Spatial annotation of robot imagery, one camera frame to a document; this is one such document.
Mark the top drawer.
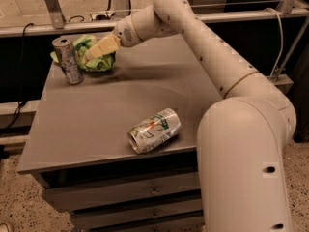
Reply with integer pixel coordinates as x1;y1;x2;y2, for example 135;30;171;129
42;169;200;211

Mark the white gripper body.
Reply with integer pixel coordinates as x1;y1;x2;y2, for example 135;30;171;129
113;15;143;47

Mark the silver blue redbull can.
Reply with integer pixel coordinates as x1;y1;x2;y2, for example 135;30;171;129
52;37;84;85

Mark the white green soda can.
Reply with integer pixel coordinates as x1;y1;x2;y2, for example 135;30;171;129
127;108;182;154

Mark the white cable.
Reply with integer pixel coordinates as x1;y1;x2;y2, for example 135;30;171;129
264;7;285;79

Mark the metal railing frame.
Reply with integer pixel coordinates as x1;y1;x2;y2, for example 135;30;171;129
0;0;309;82

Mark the bottom drawer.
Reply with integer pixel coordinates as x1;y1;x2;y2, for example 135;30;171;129
89;211;203;232

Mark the black cable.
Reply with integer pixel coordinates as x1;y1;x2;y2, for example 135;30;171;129
6;22;35;131

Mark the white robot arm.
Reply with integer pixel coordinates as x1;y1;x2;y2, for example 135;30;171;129
84;0;296;232

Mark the grey drawer cabinet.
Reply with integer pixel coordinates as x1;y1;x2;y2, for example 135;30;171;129
16;32;223;232

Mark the middle drawer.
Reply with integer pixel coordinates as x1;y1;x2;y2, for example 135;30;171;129
71;193;203;230

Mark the drawer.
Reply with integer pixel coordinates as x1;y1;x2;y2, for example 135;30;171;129
89;211;203;232
71;193;203;230
42;169;200;211

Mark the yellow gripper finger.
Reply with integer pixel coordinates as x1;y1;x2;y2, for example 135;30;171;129
82;33;121;64

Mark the green rice chip bag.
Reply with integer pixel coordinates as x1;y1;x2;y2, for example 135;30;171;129
50;34;120;73

